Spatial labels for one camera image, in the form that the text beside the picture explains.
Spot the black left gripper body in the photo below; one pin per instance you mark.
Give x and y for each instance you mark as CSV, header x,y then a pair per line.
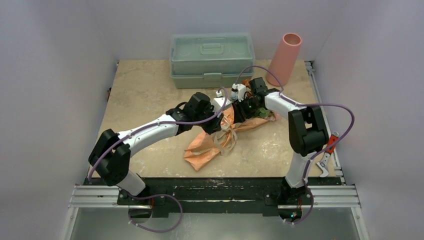
x,y
208,126

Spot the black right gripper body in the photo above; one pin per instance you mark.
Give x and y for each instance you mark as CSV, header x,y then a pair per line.
x,y
239,112

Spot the artificial flower bouquet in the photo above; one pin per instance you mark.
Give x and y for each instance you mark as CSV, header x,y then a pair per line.
x,y
264,113

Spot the beige ribbon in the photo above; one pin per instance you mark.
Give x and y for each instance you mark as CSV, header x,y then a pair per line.
x,y
226,139

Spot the orange wrapping paper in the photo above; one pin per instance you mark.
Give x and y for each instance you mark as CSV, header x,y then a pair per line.
x,y
202,149

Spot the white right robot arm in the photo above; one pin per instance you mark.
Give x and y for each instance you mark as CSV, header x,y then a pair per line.
x,y
307,130

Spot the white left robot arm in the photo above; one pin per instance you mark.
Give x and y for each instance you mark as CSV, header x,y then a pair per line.
x,y
111,155

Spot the pink cylindrical vase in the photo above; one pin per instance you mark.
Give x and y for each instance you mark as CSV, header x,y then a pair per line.
x,y
284,59

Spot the green plastic toolbox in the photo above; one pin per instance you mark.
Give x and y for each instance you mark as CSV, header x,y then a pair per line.
x,y
211,60

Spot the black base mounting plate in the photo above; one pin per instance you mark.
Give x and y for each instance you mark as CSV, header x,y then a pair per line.
x,y
266,196

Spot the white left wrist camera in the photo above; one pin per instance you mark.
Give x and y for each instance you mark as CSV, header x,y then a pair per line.
x,y
221,102

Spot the red handled wrench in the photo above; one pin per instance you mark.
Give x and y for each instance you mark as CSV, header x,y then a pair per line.
x,y
323,163

